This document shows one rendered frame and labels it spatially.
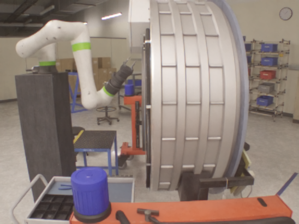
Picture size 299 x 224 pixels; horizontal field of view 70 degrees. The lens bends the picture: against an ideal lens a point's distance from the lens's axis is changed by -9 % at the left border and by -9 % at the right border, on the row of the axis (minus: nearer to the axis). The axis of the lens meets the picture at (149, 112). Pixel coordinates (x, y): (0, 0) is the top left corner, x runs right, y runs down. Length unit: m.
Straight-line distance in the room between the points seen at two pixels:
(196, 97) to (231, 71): 0.21
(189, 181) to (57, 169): 1.03
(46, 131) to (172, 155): 0.99
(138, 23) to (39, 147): 1.17
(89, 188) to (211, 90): 0.73
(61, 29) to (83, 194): 0.93
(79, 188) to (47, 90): 1.11
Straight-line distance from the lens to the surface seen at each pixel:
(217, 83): 1.17
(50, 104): 1.74
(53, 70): 1.80
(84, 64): 1.44
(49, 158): 1.90
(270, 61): 5.91
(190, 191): 1.39
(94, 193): 0.73
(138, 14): 1.39
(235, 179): 1.21
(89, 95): 1.42
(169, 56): 1.16
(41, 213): 1.40
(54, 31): 1.37
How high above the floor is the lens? 1.47
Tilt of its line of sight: 14 degrees down
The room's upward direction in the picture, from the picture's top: straight up
